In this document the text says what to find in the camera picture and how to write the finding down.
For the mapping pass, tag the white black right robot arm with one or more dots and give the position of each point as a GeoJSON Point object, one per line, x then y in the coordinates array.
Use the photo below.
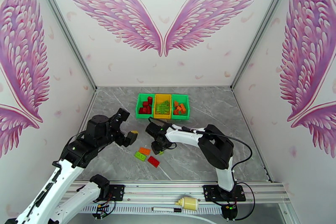
{"type": "Point", "coordinates": [183, 136]}

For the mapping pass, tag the cream plastic bottle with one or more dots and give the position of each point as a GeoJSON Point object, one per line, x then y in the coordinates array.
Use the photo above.
{"type": "Point", "coordinates": [189, 203]}

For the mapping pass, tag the black controller box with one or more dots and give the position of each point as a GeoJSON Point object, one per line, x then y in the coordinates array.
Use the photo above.
{"type": "Point", "coordinates": [229, 211]}

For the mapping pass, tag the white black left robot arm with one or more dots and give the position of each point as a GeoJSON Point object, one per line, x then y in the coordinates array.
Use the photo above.
{"type": "Point", "coordinates": [60, 178]}

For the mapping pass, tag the aluminium floor edge rail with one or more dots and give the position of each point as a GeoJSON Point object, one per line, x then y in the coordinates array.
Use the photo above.
{"type": "Point", "coordinates": [91, 101]}
{"type": "Point", "coordinates": [265, 166]}

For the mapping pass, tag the black white marker pen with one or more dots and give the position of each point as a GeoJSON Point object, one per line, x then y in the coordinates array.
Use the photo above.
{"type": "Point", "coordinates": [162, 209]}

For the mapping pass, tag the red lego brick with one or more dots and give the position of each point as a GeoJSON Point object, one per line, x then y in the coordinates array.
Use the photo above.
{"type": "Point", "coordinates": [145, 104]}
{"type": "Point", "coordinates": [153, 161]}
{"type": "Point", "coordinates": [150, 100]}
{"type": "Point", "coordinates": [142, 110]}
{"type": "Point", "coordinates": [148, 110]}

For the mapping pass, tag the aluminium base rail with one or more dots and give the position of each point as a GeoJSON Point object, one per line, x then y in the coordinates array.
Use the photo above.
{"type": "Point", "coordinates": [162, 191]}

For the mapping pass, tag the green plastic storage bin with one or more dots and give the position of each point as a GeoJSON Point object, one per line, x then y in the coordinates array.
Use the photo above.
{"type": "Point", "coordinates": [138, 114]}
{"type": "Point", "coordinates": [183, 97]}

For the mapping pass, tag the yellow plastic storage bin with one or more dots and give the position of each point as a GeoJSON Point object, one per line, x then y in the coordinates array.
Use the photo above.
{"type": "Point", "coordinates": [162, 97]}

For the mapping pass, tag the large green lego plate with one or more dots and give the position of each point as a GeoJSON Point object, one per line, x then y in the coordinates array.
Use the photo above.
{"type": "Point", "coordinates": [164, 110]}

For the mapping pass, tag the orange curved lego piece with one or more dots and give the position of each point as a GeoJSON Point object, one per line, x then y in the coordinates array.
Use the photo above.
{"type": "Point", "coordinates": [176, 103]}

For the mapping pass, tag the aluminium frame post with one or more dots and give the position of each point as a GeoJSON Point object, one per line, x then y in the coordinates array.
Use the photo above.
{"type": "Point", "coordinates": [265, 21]}
{"type": "Point", "coordinates": [61, 21]}

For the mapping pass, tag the small green lego brick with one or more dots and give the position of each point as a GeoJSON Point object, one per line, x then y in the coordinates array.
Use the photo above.
{"type": "Point", "coordinates": [165, 102]}

